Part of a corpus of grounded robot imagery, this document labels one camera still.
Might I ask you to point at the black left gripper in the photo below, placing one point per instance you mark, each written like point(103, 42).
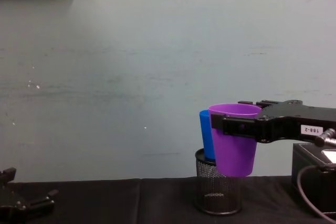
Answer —
point(10, 200)

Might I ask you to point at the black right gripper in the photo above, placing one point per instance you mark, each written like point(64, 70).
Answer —
point(286, 121)

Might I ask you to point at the purple plastic cup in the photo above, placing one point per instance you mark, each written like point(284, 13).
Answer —
point(233, 155)

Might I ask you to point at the blue plastic cup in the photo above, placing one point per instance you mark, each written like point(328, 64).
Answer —
point(206, 140)

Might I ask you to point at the black mesh pen holder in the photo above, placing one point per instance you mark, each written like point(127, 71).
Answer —
point(218, 192)

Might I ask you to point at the black box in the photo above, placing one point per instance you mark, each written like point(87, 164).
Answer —
point(315, 182)

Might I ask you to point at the black table cloth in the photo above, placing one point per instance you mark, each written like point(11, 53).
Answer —
point(131, 203)

